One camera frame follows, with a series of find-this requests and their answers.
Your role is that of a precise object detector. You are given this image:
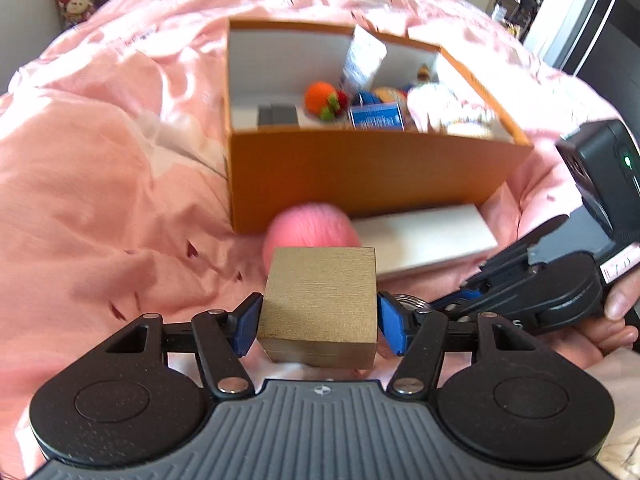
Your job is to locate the person's right hand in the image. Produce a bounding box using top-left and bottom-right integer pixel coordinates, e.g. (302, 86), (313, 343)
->
(574, 255), (640, 367)

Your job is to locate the orange crochet fruit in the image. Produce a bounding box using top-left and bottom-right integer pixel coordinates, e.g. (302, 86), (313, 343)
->
(305, 81), (351, 122)

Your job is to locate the blue rectangular tag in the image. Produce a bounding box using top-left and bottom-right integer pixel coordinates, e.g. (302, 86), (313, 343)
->
(348, 102), (406, 132)

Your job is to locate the pink fluffy ball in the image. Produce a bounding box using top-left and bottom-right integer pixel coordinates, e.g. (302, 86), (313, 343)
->
(265, 203), (359, 264)

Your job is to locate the black wardrobe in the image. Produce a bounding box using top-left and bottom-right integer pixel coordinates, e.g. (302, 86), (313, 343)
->
(525, 0), (640, 107)

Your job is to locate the grey textured box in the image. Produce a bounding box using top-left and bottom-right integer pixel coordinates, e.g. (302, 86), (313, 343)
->
(257, 102), (300, 128)

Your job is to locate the brown plush bear keychain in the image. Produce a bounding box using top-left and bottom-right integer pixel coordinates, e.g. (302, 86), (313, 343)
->
(357, 64), (442, 112)

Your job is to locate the gold textured box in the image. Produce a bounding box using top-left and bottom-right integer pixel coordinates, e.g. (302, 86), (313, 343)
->
(256, 246), (380, 370)

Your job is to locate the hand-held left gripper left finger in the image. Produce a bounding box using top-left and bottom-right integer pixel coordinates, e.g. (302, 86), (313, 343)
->
(105, 292), (265, 397)

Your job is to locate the flat white box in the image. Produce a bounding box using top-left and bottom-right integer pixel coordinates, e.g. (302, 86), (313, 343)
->
(350, 203), (499, 281)

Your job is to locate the pink printed blanket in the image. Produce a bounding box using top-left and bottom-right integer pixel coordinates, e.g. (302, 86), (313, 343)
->
(0, 0), (640, 480)

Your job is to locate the orange cardboard box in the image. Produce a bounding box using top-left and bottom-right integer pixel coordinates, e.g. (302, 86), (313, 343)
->
(226, 17), (535, 235)

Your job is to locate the white blue packet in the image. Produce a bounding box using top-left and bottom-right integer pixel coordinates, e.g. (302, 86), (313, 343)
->
(340, 25), (389, 92)

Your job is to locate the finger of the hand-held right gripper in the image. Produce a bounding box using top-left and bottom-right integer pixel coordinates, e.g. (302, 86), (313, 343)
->
(470, 214), (574, 289)
(430, 271), (540, 321)

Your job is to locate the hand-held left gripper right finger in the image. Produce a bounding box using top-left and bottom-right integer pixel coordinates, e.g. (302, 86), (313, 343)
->
(377, 291), (541, 397)

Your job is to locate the white crochet bunny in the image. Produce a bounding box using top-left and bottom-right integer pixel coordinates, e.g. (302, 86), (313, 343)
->
(406, 81), (501, 139)

